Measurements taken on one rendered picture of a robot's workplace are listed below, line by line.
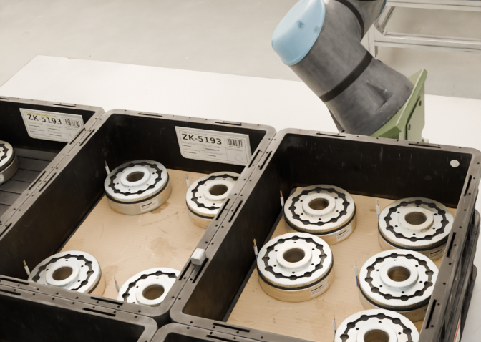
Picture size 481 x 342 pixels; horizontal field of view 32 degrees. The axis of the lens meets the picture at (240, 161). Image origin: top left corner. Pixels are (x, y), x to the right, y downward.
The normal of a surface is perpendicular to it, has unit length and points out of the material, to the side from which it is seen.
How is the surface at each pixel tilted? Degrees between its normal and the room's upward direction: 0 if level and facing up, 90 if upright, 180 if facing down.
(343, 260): 0
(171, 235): 0
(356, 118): 73
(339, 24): 49
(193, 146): 90
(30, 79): 0
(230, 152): 90
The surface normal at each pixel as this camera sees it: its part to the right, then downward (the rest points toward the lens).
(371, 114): -0.28, 0.10
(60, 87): -0.14, -0.80
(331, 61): 0.00, 0.25
